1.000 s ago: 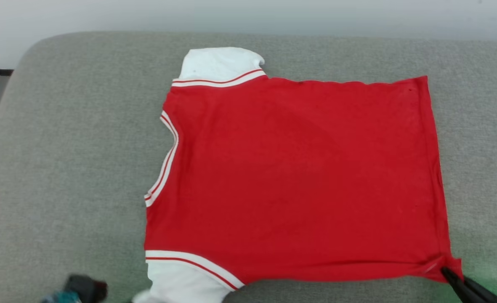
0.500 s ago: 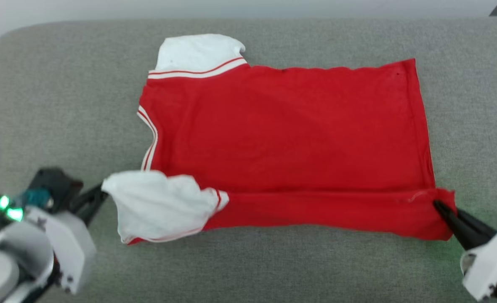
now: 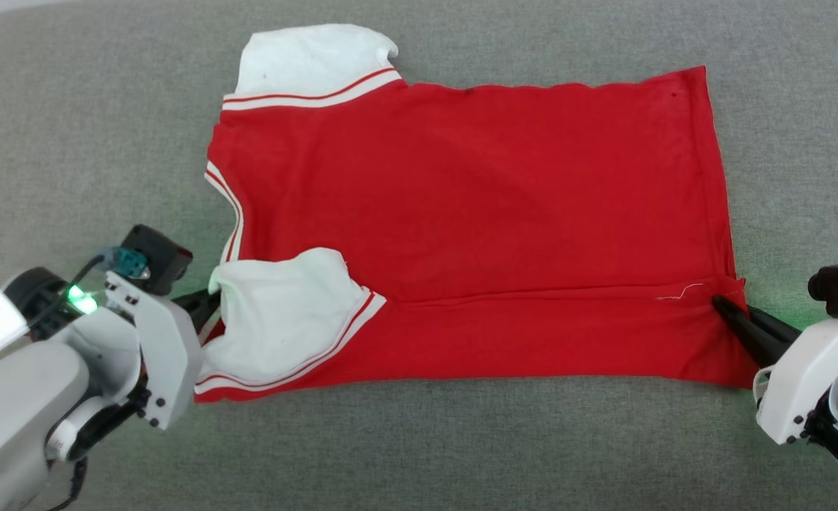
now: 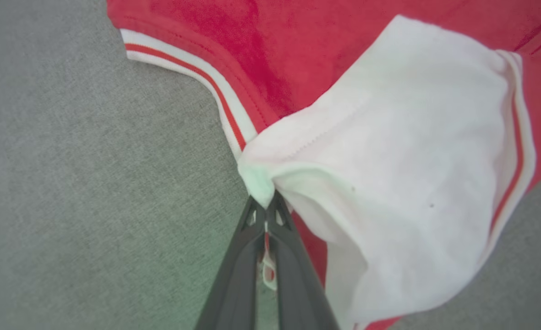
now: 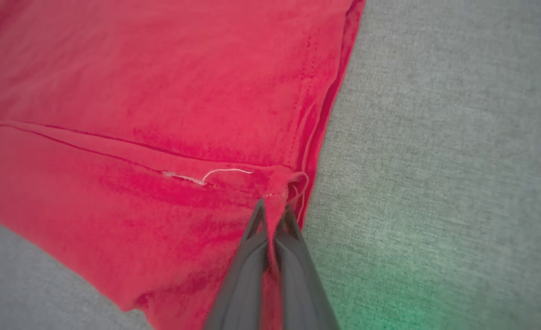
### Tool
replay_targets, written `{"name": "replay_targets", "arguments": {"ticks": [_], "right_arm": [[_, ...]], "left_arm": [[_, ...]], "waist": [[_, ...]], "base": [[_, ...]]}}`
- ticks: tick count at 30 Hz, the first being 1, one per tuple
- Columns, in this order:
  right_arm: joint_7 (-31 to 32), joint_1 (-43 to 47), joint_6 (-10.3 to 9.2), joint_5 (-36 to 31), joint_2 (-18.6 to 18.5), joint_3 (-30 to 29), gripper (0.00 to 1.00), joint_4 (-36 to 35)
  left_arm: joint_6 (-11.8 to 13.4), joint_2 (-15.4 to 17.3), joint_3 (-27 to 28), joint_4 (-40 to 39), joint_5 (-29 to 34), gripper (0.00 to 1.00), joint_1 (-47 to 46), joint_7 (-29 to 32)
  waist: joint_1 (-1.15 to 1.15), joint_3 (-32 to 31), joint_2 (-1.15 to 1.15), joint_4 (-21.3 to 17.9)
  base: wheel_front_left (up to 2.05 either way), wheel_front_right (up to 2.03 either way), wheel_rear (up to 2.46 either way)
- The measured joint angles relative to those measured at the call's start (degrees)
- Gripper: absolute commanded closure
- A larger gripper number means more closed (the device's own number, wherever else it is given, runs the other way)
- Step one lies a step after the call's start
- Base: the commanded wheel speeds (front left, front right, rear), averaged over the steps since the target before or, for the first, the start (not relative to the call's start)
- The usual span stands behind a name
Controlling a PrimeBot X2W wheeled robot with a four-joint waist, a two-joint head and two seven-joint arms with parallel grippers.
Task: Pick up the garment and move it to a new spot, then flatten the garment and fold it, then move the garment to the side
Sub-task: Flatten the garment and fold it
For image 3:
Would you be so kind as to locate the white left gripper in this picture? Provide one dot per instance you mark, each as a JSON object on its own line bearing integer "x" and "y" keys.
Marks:
{"x": 167, "y": 355}

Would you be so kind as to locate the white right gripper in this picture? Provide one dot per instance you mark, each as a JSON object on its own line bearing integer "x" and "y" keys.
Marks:
{"x": 798, "y": 383}

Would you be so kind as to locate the red and white shirt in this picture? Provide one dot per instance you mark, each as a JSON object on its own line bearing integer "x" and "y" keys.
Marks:
{"x": 461, "y": 199}

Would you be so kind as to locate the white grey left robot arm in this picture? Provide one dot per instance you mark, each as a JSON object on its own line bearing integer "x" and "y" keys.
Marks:
{"x": 14, "y": 404}

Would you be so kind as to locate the grey fabric sofa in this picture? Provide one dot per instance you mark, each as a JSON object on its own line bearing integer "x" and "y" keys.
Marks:
{"x": 461, "y": 440}

